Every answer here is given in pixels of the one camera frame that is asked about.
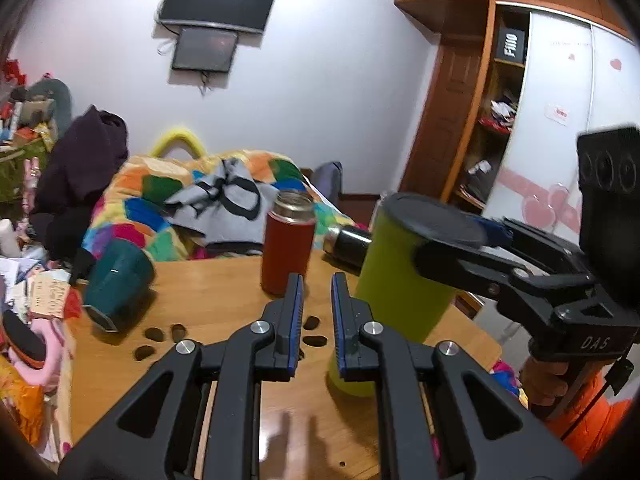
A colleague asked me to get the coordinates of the black orange slipper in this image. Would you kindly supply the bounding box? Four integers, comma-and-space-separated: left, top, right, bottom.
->
1, 309, 47, 367

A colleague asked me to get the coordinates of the brown wooden door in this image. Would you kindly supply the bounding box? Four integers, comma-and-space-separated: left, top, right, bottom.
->
399, 34, 489, 202

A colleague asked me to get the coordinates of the black thermos bottle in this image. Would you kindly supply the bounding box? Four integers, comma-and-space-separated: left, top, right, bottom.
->
322, 225, 374, 269

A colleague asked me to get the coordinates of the person's right hand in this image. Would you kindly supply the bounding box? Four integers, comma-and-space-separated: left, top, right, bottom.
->
519, 359, 572, 420

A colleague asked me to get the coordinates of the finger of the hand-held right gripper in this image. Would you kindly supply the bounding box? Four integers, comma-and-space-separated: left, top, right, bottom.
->
475, 216, 591, 276
413, 237, 601, 312

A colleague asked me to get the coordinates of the red thermos bottle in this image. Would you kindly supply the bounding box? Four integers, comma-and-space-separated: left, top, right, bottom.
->
260, 189, 317, 296

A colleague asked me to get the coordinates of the teal ceramic mug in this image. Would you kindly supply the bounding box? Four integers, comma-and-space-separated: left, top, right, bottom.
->
82, 238, 156, 334

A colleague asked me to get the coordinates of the white plastic bottle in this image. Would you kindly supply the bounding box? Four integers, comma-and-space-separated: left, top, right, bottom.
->
0, 218, 21, 257

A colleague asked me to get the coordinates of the green cup with black lid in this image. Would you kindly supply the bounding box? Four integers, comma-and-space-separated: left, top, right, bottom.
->
327, 192, 489, 398

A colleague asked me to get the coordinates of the handwritten paper note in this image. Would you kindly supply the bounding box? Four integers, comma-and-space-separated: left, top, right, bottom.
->
29, 272, 69, 319

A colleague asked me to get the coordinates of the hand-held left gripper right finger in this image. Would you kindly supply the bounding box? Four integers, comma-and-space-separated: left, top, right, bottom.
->
330, 272, 583, 480

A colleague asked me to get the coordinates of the orange snack packet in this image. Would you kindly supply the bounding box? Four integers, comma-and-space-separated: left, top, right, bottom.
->
0, 357, 47, 447

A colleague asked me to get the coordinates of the grey blue cushion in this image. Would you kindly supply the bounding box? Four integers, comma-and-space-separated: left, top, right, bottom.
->
309, 161, 345, 207

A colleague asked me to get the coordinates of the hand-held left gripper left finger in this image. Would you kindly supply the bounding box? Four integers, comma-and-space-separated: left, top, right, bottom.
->
57, 272, 306, 480

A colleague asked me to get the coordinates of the grey black printed garment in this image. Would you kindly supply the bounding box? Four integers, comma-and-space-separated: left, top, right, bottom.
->
164, 157, 279, 254

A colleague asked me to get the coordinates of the black box on shelf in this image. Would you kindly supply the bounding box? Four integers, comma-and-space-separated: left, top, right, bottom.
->
494, 24, 529, 67

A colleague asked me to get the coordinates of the wooden wardrobe with white doors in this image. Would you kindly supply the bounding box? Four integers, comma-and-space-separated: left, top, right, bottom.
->
394, 0, 640, 262

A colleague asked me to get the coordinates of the dark purple clothing pile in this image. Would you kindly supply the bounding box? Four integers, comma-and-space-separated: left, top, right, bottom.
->
29, 104, 130, 262

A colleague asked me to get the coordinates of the person's right forearm orange sleeve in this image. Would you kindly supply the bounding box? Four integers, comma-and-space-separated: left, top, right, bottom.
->
544, 371, 635, 462

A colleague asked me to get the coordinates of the colourful patchwork blanket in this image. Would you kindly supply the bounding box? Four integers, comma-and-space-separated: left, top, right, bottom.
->
81, 149, 372, 264

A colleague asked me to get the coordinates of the yellow curved frame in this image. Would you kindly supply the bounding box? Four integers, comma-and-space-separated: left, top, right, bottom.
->
151, 126, 206, 162

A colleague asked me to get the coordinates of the grey plush toy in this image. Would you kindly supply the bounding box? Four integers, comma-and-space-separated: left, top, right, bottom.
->
24, 77, 74, 134

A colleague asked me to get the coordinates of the small black wall monitor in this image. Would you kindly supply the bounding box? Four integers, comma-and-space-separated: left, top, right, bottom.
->
171, 26, 239, 74

